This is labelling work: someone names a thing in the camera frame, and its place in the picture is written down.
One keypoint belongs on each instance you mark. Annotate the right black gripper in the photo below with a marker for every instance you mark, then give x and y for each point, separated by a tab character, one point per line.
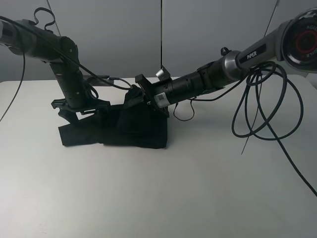
141	97

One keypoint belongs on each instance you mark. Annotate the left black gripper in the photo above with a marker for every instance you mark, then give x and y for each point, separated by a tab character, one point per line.
68	108

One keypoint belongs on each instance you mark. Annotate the black printed t-shirt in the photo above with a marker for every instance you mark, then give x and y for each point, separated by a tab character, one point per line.
138	126

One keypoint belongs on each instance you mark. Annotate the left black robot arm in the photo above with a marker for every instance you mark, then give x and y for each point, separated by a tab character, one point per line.
61	53

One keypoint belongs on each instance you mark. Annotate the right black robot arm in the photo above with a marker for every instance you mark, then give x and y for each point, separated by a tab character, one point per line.
294	41

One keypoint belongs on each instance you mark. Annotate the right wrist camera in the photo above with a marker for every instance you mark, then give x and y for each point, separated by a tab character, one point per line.
163	74

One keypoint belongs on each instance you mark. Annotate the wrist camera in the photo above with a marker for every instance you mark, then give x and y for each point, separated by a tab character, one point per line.
163	74
95	81

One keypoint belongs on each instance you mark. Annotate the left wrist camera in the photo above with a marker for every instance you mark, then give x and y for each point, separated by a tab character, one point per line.
95	81

